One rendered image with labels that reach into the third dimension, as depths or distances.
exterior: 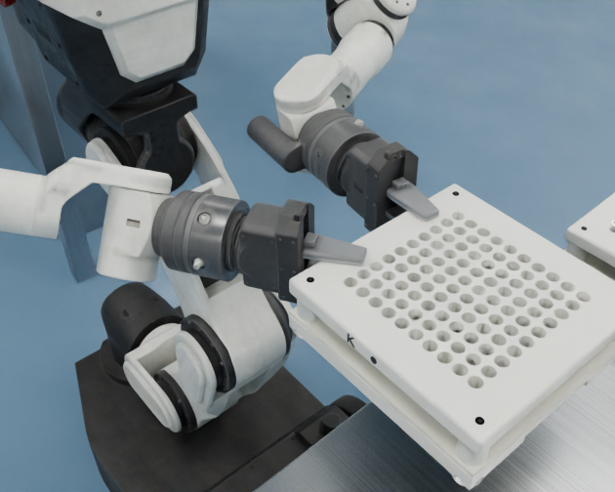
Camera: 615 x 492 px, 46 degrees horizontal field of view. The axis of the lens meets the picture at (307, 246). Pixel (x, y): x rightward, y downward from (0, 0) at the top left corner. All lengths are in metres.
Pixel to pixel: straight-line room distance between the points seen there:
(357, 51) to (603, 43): 2.74
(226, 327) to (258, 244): 0.46
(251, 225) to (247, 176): 1.87
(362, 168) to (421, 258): 0.14
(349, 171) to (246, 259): 0.18
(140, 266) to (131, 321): 0.85
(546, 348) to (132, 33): 0.65
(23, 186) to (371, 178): 0.36
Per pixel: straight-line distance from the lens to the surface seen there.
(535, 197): 2.61
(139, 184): 0.80
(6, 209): 0.80
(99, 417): 1.73
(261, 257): 0.75
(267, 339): 1.21
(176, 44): 1.06
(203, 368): 1.20
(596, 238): 1.01
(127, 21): 1.01
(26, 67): 1.90
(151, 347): 1.61
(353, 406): 1.65
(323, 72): 0.96
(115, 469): 1.65
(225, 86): 3.14
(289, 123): 0.93
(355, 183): 0.85
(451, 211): 0.81
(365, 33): 1.08
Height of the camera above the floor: 1.53
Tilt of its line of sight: 42 degrees down
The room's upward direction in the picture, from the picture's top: straight up
